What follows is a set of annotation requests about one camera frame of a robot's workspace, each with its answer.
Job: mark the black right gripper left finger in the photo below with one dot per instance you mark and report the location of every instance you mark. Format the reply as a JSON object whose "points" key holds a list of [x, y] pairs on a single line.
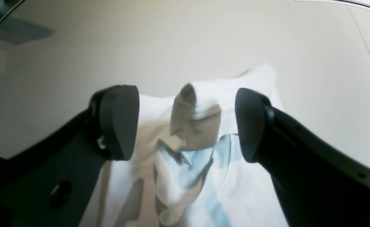
{"points": [[50, 184]]}

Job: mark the white T-shirt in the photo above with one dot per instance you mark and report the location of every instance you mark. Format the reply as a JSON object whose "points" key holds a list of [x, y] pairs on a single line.
{"points": [[187, 168]]}

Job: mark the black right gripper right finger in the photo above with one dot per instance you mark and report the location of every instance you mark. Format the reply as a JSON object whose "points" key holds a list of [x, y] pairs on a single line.
{"points": [[316, 185]]}

